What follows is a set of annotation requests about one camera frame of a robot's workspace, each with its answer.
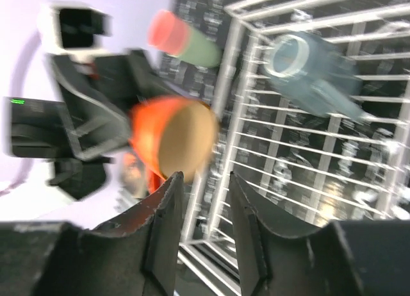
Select orange ceramic mug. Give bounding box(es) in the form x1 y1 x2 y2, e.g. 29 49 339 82
130 96 219 183

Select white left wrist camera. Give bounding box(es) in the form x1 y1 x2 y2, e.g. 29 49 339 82
38 1 111 62

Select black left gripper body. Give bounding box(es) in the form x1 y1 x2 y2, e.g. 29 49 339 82
47 49 167 199

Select white wire dish rack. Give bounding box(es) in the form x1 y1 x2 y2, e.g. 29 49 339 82
176 0 409 294

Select grey faceted mug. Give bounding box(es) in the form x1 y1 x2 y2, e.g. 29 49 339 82
263 31 366 122

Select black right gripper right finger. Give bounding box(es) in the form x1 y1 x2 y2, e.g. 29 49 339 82
229 174 409 296

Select green plastic cup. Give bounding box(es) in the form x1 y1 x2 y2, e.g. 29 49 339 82
177 26 222 68

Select pink plastic cup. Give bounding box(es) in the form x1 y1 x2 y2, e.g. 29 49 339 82
148 10 188 56

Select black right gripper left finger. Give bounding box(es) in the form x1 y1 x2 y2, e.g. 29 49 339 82
1 172 184 296

